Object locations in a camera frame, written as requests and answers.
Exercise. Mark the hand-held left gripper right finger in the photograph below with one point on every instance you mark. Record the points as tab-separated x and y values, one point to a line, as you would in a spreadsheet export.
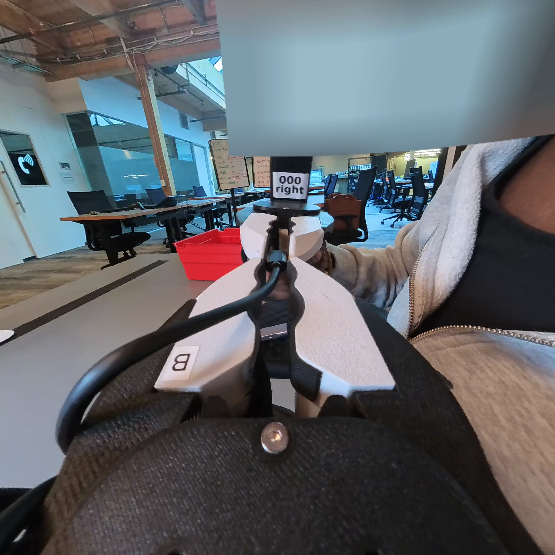
342	342

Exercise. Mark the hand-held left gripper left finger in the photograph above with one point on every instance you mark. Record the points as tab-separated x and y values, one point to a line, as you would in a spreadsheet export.
212	342

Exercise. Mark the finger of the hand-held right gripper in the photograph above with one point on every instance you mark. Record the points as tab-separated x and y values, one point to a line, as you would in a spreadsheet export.
256	236
308	238

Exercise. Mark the red plastic bin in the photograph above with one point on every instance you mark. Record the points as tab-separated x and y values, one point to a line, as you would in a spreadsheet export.
208	260

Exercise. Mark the person's right forearm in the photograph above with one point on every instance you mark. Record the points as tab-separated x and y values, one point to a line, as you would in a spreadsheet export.
373	269

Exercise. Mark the person's right hand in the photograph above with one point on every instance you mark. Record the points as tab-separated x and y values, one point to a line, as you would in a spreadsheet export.
279	286

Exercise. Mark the large handwritten whiteboard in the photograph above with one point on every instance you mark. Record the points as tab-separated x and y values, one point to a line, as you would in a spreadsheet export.
261	173

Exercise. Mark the brown chair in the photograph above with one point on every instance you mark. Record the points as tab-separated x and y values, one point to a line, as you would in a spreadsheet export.
342	208

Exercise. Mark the small handwritten whiteboard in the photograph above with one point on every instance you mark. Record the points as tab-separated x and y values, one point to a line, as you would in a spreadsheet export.
230	169

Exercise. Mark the row of black office chairs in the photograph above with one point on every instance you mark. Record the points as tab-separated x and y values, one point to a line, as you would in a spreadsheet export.
416	190

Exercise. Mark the wooden pillar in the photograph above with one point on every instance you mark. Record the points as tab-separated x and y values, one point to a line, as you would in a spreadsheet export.
154	130

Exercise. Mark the black office chair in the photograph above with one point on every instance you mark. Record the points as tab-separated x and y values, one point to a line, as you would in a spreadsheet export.
91	201

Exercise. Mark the person's black shirt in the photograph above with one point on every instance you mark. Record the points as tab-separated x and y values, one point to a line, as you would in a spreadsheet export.
511	260

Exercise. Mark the white poster stand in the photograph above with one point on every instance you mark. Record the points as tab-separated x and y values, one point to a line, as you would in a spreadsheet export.
5	337

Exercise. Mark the black wall sign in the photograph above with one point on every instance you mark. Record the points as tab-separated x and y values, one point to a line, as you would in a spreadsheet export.
27	164

